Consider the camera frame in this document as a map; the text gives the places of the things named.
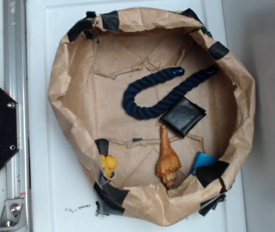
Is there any black leather wallet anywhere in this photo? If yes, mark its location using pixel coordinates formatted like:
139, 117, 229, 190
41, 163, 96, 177
160, 97, 206, 138

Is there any yellow rubber duck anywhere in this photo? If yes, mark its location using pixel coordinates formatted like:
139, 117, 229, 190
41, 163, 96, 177
99, 154, 118, 178

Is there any brown spiral seashell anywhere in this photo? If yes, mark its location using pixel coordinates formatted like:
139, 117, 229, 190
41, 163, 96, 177
156, 125, 182, 189

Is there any brown paper bin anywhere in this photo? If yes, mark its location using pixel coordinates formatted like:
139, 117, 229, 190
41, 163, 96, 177
48, 8, 256, 226

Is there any blue plastic piece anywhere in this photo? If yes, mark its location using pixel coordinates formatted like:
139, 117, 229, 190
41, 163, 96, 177
190, 151, 218, 175

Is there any navy blue rope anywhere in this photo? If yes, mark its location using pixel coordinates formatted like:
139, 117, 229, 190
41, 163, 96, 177
122, 65, 218, 120

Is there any aluminium extrusion rail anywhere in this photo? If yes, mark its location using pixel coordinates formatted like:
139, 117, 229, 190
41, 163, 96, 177
3, 0, 33, 232

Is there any metal corner bracket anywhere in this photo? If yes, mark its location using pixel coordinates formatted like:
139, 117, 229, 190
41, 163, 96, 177
0, 198, 29, 232

